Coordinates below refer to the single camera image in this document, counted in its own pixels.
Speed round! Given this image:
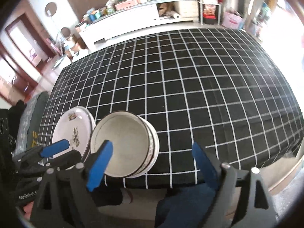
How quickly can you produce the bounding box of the white floral plate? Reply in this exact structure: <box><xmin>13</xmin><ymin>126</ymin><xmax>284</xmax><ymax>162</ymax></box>
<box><xmin>52</xmin><ymin>106</ymin><xmax>96</xmax><ymax>161</ymax></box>

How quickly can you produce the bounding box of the patterned ceramic bowl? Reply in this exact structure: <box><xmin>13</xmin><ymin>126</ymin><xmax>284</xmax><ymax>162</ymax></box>
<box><xmin>90</xmin><ymin>111</ymin><xmax>149</xmax><ymax>178</ymax></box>

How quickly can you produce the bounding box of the white bowl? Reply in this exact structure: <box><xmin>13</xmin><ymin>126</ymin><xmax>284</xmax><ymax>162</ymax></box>
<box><xmin>128</xmin><ymin>118</ymin><xmax>160</xmax><ymax>179</ymax></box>

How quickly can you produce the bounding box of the person's left hand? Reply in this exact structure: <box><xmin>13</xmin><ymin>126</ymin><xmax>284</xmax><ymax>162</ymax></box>
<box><xmin>23</xmin><ymin>202</ymin><xmax>34</xmax><ymax>220</ymax></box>

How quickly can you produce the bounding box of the red wooden door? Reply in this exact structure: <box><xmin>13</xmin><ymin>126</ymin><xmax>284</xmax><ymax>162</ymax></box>
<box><xmin>1</xmin><ymin>14</ymin><xmax>56</xmax><ymax>105</ymax></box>

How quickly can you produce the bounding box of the black white grid tablecloth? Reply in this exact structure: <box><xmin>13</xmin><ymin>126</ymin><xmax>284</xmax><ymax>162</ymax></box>
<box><xmin>38</xmin><ymin>28</ymin><xmax>303</xmax><ymax>188</ymax></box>

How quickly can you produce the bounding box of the pink tote bag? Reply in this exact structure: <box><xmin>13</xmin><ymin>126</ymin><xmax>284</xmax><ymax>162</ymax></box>
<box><xmin>222</xmin><ymin>12</ymin><xmax>244</xmax><ymax>29</ymax></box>

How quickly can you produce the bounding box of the paper towel roll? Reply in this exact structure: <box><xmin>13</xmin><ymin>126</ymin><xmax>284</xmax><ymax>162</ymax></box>
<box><xmin>171</xmin><ymin>11</ymin><xmax>181</xmax><ymax>20</ymax></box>

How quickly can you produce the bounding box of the white TV cabinet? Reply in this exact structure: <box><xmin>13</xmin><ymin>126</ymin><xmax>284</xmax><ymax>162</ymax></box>
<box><xmin>79</xmin><ymin>0</ymin><xmax>199</xmax><ymax>51</ymax></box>

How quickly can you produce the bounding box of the pink storage box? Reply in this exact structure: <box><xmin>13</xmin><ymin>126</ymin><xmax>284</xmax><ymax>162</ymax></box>
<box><xmin>115</xmin><ymin>0</ymin><xmax>138</xmax><ymax>11</ymax></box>

